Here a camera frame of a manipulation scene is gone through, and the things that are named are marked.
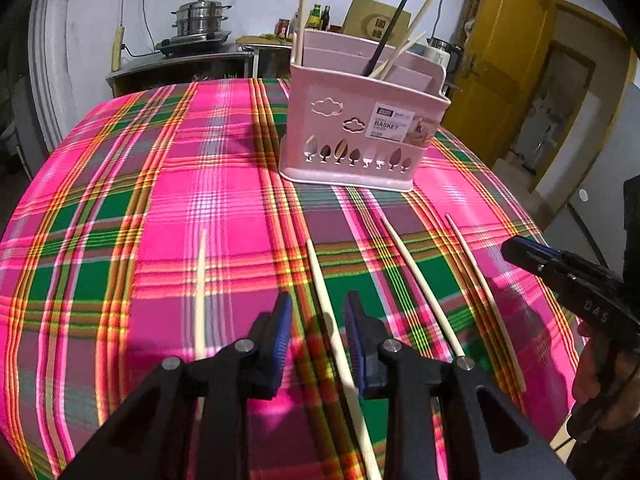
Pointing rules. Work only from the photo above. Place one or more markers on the pink chopstick basket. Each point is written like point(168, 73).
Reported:
point(348, 129)

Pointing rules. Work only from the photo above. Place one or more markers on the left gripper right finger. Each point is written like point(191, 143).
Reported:
point(364, 334)

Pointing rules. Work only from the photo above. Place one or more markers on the side counter table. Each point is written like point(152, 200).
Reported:
point(229, 62)

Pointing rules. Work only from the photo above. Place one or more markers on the yellow wooden door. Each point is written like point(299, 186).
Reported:
point(501, 66)

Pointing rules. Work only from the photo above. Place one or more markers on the dark sauce bottle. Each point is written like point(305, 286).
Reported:
point(325, 18)

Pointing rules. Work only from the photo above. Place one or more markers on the person's right hand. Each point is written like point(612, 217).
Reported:
point(586, 385)

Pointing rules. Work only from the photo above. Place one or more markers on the black chopstick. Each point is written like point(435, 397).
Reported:
point(373, 60)

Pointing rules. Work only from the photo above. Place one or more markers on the white electric kettle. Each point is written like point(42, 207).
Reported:
point(447, 55)

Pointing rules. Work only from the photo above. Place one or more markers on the pink plaid tablecloth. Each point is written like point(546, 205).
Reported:
point(98, 272)

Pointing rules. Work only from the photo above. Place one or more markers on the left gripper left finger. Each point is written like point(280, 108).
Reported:
point(271, 334)

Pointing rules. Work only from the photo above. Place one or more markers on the wooden handle on wall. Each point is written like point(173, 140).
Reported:
point(116, 57)

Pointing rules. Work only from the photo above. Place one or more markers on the wooden chopstick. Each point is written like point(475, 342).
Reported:
point(342, 366)
point(519, 376)
point(299, 35)
point(199, 302)
point(416, 21)
point(425, 288)
point(381, 71)

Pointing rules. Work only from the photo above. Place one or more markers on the green sauce bottle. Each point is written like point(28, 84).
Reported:
point(314, 18)

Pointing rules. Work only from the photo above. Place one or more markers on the stainless steel steamer pot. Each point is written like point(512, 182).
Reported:
point(200, 17)

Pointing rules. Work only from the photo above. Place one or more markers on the gas stove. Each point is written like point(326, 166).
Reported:
point(193, 44)

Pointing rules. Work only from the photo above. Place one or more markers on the cardboard box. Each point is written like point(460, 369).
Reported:
point(369, 19)

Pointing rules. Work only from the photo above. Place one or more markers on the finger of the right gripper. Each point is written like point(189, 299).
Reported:
point(533, 257)

